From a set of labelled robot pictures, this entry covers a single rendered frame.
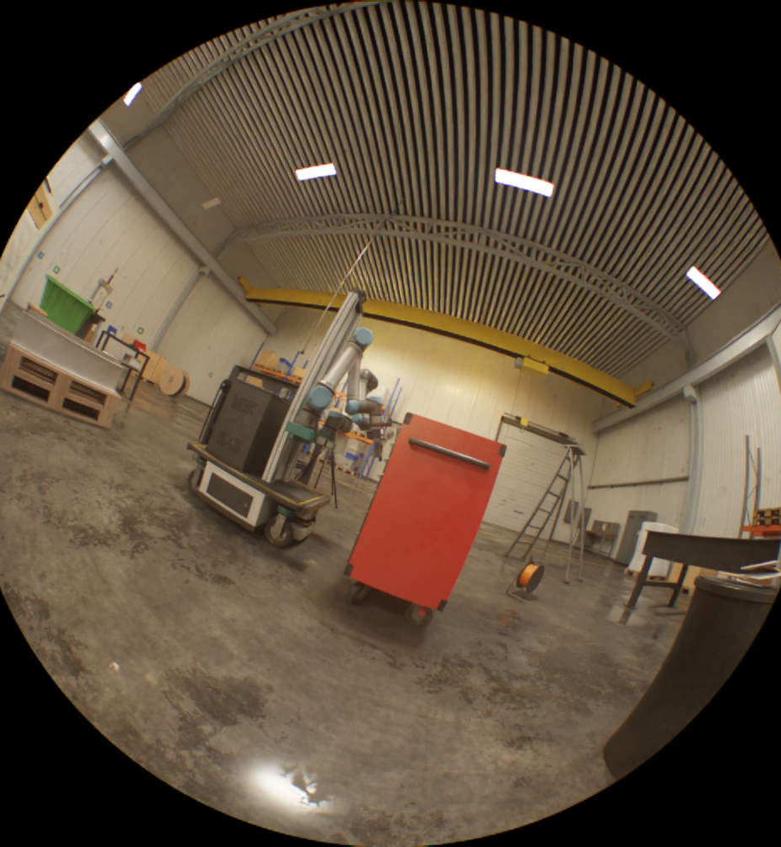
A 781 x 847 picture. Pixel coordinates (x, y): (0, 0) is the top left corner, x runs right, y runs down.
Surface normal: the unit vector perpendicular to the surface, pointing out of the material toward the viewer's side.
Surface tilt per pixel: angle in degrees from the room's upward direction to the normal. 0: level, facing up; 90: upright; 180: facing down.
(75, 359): 90
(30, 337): 90
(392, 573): 90
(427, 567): 90
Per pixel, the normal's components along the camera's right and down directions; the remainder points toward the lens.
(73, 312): 0.76, 0.51
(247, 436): 0.00, -0.18
